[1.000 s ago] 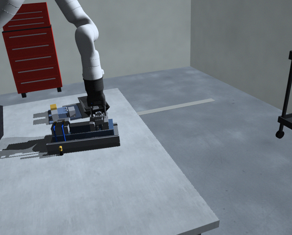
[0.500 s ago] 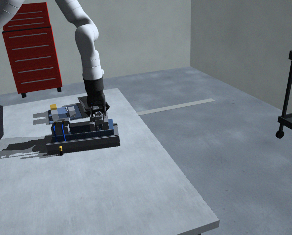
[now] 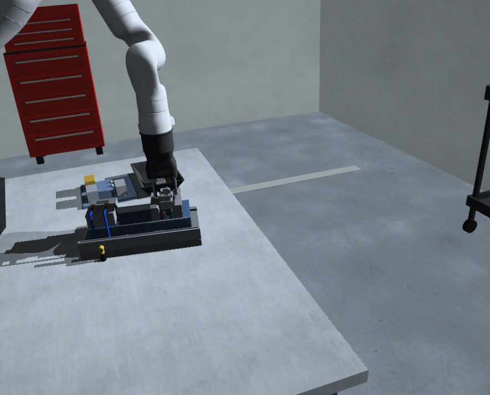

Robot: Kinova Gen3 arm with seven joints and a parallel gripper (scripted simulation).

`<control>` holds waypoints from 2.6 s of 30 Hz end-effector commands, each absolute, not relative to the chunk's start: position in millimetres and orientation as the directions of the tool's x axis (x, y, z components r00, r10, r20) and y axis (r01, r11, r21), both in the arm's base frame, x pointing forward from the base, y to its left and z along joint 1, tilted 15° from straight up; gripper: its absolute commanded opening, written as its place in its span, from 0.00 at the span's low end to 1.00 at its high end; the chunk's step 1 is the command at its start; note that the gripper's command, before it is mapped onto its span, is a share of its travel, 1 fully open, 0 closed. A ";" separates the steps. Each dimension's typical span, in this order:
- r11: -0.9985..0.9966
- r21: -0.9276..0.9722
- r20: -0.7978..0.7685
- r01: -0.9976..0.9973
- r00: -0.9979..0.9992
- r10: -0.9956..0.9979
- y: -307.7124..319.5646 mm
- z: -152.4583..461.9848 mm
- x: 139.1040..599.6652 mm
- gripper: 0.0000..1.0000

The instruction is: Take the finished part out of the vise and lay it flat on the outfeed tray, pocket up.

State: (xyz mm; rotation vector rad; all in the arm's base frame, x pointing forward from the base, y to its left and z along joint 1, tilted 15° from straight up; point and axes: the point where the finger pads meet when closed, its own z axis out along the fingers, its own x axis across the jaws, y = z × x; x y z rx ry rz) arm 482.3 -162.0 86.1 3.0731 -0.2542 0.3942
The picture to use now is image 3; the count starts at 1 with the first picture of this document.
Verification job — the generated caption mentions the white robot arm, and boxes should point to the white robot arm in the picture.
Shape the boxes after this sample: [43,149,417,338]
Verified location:
[0,0,168,113]

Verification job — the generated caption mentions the yellow rectangular block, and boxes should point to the yellow rectangular block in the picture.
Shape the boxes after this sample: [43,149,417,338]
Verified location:
[84,175,96,186]

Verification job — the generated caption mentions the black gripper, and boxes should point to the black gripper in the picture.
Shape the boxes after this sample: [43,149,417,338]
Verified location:
[138,109,178,198]

